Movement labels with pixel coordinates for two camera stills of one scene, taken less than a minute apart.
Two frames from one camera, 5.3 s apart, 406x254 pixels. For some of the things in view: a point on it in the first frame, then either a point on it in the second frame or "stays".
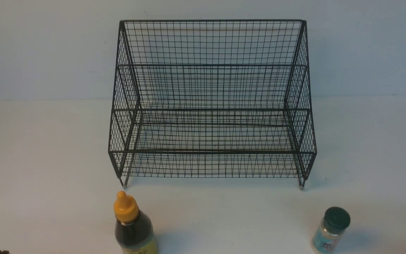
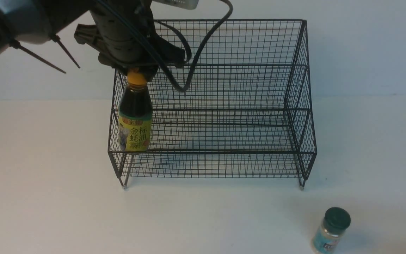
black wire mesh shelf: [212, 98] stays
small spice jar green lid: [327, 238] stays
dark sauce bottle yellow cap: [135, 233] to [135, 114]
